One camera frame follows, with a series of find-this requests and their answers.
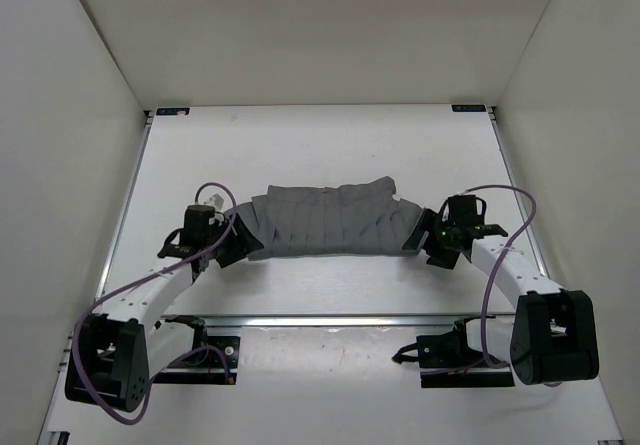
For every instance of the left blue corner label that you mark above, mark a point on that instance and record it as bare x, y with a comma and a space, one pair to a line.
172, 111

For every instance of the blue corner label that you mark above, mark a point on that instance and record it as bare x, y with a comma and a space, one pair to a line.
468, 108
172, 111

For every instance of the grey pleated skirt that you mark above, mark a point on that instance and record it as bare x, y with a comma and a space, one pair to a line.
353, 219

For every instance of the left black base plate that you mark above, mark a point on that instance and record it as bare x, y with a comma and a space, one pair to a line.
217, 365

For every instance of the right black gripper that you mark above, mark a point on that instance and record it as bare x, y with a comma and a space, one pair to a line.
430, 222

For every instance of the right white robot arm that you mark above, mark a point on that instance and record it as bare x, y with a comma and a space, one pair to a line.
552, 337

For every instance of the silver aluminium front rail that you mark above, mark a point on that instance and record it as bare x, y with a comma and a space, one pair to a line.
334, 321

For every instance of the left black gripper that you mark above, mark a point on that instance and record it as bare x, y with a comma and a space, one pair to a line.
242, 243

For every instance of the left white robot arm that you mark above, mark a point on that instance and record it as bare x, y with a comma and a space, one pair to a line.
126, 338

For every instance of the right blue corner label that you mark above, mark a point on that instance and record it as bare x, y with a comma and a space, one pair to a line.
468, 108

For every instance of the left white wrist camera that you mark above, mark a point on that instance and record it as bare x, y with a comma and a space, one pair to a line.
215, 201

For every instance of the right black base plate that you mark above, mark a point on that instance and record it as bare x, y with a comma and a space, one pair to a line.
446, 362

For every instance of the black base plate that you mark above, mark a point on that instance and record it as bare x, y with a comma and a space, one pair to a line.
217, 365
446, 362

